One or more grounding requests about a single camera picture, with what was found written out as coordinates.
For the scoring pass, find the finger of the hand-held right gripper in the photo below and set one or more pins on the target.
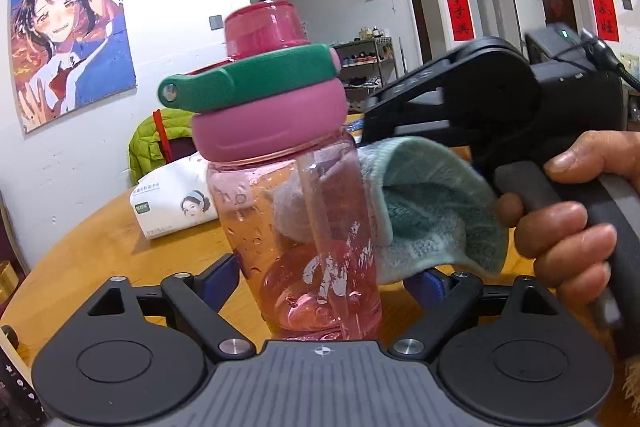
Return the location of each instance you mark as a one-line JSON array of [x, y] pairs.
[[410, 117]]

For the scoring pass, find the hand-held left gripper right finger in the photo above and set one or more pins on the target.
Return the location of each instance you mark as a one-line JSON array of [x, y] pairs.
[[425, 289]]

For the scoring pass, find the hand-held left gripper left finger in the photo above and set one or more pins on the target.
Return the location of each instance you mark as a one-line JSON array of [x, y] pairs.
[[222, 279]]

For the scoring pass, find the teal fuzzy cloth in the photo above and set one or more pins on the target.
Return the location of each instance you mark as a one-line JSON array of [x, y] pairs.
[[430, 217]]

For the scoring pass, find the pink water bottle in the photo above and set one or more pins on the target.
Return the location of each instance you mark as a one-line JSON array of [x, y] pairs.
[[280, 132]]

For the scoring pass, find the person's right hand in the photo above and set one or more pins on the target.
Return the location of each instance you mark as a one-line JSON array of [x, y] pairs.
[[565, 237]]

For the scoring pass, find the metal shoe rack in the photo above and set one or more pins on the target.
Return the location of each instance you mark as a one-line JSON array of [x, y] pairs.
[[367, 62]]

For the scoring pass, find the white tissue pack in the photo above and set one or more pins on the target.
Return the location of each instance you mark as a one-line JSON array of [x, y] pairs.
[[170, 202]]

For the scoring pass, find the red stick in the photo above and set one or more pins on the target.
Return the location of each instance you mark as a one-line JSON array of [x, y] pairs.
[[162, 137]]

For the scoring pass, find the green puffer jacket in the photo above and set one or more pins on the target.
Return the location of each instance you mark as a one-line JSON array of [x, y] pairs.
[[142, 147]]

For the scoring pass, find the gold round tin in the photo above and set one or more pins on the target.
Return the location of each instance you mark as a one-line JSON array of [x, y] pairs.
[[7, 282]]

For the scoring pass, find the black round knob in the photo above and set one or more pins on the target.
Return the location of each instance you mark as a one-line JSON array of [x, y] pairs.
[[9, 337]]

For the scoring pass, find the dark red chair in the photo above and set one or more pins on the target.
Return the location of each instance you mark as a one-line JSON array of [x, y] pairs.
[[6, 232]]

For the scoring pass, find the white-cased smartphone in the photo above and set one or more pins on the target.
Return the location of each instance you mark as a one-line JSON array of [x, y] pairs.
[[17, 392]]

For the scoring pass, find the anime wall poster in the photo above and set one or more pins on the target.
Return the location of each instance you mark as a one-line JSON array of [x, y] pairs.
[[70, 42]]

